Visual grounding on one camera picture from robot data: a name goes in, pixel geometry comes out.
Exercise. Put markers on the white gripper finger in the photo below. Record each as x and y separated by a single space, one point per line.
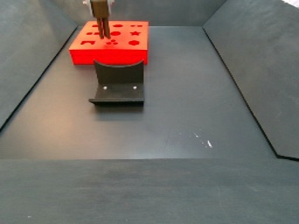
86 2
111 2

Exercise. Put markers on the brown three-prong peg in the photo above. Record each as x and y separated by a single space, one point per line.
101 9

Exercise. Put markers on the red shape-sorting board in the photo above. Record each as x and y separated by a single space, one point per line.
125 49

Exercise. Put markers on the black curved holder stand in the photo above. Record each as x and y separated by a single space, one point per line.
121 84

